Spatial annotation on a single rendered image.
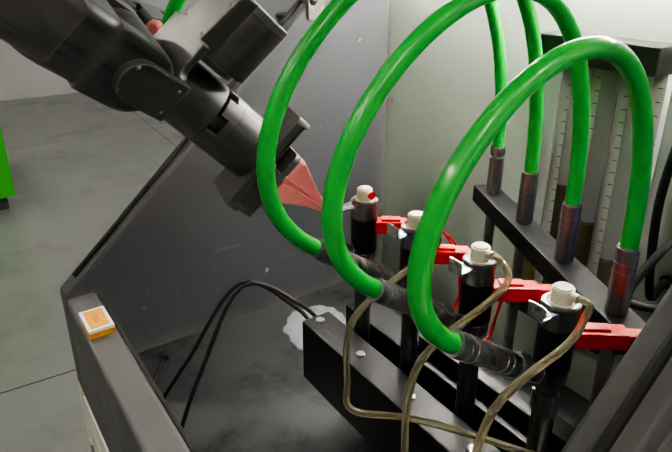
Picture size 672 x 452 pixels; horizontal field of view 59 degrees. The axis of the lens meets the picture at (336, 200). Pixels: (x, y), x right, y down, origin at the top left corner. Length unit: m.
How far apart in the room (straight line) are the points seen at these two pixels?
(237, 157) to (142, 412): 0.28
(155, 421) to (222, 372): 0.26
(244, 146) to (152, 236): 0.38
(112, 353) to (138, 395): 0.09
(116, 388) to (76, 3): 0.42
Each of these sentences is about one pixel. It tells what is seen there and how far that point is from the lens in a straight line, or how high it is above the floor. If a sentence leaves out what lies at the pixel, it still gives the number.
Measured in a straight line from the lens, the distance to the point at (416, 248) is 0.33.
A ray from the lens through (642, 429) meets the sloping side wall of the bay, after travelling 0.39.
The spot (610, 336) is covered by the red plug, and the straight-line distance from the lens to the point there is 0.49.
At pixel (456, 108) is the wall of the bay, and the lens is 0.90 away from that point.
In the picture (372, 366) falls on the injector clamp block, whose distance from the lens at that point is 0.64.
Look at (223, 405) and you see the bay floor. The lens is 0.84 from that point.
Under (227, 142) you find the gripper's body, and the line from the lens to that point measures 0.52.
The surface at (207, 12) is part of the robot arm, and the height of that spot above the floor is 1.33.
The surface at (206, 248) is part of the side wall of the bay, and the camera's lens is 0.92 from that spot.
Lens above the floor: 1.37
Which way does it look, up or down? 22 degrees down
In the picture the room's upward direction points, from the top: straight up
